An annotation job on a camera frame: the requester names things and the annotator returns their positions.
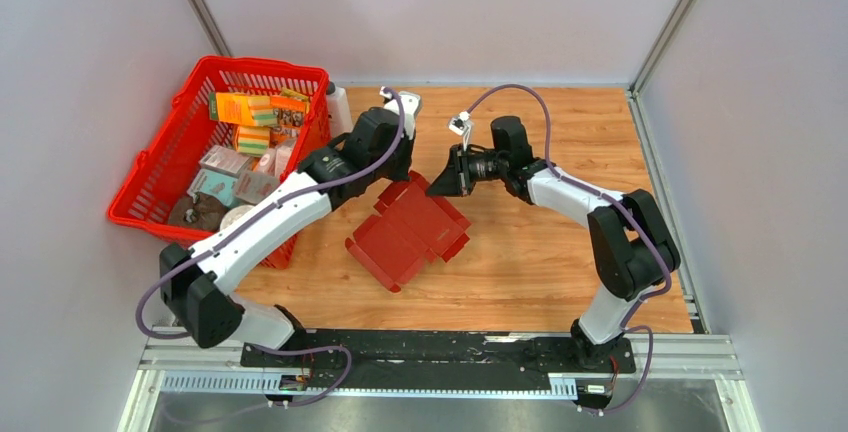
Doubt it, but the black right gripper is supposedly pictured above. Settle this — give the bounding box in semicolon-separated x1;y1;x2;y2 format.
426;143;508;197

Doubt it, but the red paper box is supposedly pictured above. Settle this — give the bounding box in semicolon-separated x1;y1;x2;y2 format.
345;171;471;293

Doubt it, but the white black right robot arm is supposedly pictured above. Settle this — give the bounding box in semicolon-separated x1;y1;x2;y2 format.
426;112;681;371

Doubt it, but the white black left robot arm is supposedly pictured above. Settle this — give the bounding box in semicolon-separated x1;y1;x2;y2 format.
156;94;421;367

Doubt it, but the orange green box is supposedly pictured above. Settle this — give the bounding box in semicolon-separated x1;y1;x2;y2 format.
208;92;278;127

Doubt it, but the pink white box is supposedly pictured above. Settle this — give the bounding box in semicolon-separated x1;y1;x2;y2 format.
198;145;254;177

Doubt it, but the white plastic bottle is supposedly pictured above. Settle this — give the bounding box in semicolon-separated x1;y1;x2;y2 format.
325;82;353;137

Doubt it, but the orange snack packet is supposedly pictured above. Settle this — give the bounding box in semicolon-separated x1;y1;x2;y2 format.
271;88;311;144

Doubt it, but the yellow green sponge pack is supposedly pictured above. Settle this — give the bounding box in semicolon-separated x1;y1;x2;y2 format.
233;125;271;157

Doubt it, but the pink grey packet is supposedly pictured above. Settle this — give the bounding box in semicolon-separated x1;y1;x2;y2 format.
234;170;280;205

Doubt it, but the white tape roll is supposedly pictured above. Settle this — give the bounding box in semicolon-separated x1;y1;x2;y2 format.
219;204;254;231

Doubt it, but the teal white packet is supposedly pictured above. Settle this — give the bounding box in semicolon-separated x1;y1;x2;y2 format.
187;168;239;208

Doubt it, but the brown bag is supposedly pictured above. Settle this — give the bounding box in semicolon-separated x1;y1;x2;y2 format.
166;192;229;232

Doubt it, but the red plastic basket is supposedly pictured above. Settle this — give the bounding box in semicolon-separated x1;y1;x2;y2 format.
107;55;330;248

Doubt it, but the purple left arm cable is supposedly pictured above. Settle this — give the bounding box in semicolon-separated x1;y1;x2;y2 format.
135;86;407;410

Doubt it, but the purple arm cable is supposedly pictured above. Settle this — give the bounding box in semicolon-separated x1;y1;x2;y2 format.
463;83;674;415
135;86;407;410

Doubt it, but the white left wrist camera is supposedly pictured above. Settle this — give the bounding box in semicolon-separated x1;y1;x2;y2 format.
379;86;422;140

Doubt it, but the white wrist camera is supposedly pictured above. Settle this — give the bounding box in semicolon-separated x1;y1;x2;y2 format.
379;86;422;140
448;111;474;150

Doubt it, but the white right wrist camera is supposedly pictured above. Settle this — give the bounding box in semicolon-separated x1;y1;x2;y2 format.
448;111;474;150

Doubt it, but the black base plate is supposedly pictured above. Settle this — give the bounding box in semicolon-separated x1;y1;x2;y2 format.
240;329;636;392

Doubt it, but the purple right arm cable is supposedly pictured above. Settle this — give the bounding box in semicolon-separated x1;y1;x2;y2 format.
463;83;674;415

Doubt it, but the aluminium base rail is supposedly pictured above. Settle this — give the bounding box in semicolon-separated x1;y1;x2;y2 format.
119;329;760;431

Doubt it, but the right aluminium frame post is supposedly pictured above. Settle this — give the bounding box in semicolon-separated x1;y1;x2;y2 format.
629;0;697;97

